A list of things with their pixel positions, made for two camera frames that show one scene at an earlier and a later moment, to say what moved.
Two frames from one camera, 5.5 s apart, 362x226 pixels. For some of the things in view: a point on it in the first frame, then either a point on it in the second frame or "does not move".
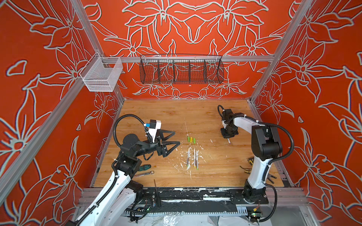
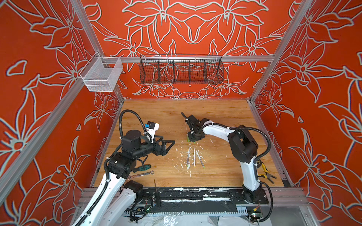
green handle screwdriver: x=144 y=167 does not move
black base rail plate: x=226 y=196 does not move
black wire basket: x=181 y=68 does not move
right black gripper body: x=228 y=132 to x=194 y=137
